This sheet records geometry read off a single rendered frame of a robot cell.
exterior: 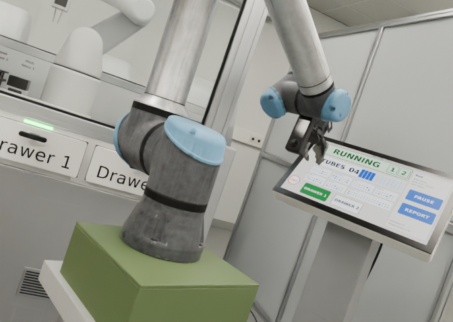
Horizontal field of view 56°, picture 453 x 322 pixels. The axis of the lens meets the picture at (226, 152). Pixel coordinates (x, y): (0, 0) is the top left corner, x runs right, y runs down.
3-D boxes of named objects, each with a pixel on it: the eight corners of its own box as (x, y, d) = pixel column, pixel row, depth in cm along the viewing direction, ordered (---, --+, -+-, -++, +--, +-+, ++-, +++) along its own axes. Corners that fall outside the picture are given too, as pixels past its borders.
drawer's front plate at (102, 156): (175, 205, 138) (186, 173, 137) (84, 180, 128) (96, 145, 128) (174, 203, 139) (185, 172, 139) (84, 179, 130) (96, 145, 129)
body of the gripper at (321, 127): (333, 130, 127) (331, 98, 119) (319, 148, 122) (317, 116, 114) (310, 123, 131) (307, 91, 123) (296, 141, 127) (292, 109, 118)
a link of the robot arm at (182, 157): (167, 200, 69) (193, 120, 68) (129, 176, 79) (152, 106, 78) (222, 209, 77) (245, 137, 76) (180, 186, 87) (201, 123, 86)
